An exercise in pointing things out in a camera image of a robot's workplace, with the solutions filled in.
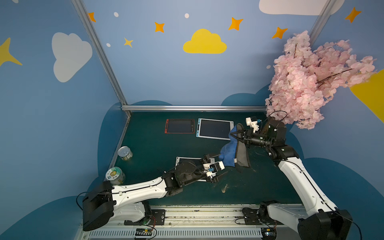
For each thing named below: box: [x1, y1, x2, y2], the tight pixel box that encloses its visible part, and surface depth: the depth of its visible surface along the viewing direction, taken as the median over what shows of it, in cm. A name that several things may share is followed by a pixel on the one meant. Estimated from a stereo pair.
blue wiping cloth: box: [219, 123, 250, 168], surface depth 69 cm
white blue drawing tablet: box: [196, 118, 234, 141], surface depth 117 cm
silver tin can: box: [117, 146, 133, 161], surface depth 95 cm
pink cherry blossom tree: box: [265, 31, 375, 130], surface depth 64 cm
